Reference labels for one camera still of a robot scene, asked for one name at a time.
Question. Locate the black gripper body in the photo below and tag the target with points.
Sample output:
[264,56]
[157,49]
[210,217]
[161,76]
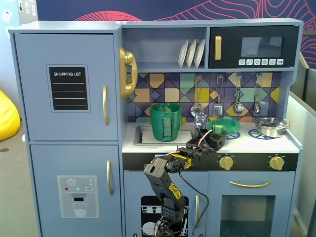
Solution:
[217,141]

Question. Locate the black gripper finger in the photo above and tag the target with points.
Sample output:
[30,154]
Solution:
[223,133]
[211,132]

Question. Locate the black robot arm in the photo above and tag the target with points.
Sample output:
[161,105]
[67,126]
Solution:
[160,177]

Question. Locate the steel pot lid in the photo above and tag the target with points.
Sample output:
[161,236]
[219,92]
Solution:
[264,121]

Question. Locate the gold stove knob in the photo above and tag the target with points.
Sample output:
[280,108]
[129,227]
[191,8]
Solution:
[225,163]
[276,163]

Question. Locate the steel slotted spatula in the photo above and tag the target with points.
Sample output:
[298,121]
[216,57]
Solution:
[217,109]

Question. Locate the steel slotted skimmer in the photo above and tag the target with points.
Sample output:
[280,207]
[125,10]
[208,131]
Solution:
[196,108]

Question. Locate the steel ladle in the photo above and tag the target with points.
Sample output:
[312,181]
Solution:
[238,108]

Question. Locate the steel spoon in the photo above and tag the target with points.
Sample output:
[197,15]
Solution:
[257,108]

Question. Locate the steel toy pot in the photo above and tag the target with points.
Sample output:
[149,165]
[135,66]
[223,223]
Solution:
[269,132]

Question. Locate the blue oven door with window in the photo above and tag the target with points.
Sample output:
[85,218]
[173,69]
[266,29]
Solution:
[214,187]

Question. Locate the green ribbed container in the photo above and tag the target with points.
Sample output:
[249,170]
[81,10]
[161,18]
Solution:
[158,123]

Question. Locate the grey toy sink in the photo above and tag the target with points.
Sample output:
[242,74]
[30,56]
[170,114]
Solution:
[145,138]

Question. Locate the white toy plate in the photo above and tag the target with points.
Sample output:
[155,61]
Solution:
[190,53]
[182,54]
[199,52]

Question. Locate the grey cubicle partition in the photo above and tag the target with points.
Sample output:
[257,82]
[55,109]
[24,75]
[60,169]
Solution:
[306,123]

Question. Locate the black microwave door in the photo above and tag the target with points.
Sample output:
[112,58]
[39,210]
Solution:
[229,47]

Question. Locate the blue dishwasher door with decal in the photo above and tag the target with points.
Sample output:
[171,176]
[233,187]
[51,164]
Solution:
[133,185]

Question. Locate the blue toy kitchen unit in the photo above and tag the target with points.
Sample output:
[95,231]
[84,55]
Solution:
[163,49]

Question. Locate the gold toy telephone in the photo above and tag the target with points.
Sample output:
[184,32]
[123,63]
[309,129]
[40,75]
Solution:
[129,58]

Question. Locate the blue freezer door ice dispenser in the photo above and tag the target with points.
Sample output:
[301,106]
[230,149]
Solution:
[44,160]

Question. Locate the blue fridge door shopping list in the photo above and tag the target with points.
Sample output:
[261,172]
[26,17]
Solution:
[32,98]

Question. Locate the yellow beanbag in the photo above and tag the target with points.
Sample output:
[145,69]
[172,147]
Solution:
[7,118]

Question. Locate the round floor outlet cover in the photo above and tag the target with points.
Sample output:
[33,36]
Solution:
[3,149]

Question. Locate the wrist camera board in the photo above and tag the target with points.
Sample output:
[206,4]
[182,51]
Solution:
[200,121]

